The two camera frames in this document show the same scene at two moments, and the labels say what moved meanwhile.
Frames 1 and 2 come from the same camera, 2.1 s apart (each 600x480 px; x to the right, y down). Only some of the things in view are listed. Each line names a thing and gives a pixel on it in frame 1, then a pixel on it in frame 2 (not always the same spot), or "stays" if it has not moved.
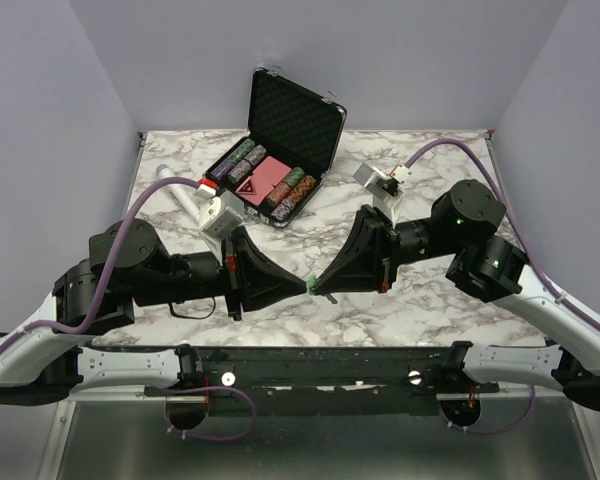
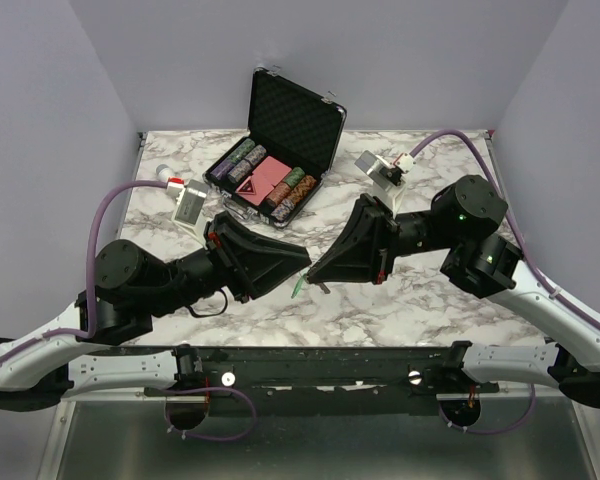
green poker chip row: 242,150 stays
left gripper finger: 277,293 -> 273,275
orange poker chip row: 301,188 stays
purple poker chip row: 222,168 stays
